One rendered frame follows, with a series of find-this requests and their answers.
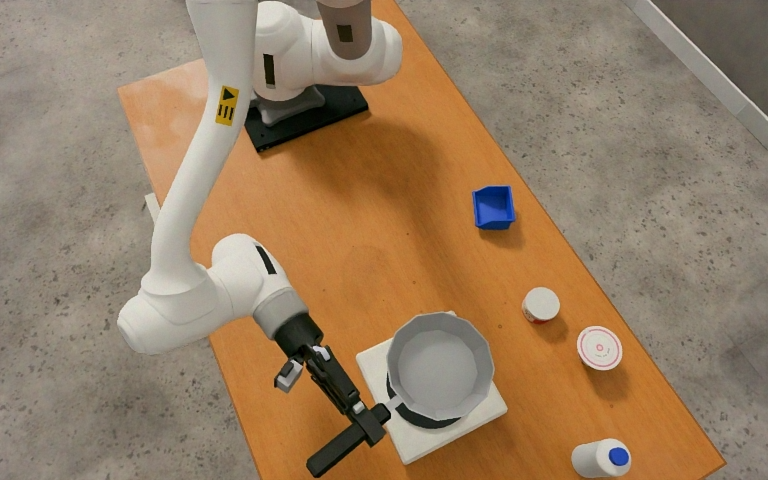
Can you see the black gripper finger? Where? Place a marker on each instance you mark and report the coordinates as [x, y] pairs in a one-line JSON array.
[[329, 392], [342, 385]]

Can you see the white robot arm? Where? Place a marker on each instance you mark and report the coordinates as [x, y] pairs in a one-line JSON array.
[[265, 46]]

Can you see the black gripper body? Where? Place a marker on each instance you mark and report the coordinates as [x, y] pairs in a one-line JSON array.
[[298, 336]]

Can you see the grey frying pan with black handle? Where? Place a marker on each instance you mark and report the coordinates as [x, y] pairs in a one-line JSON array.
[[439, 365]]

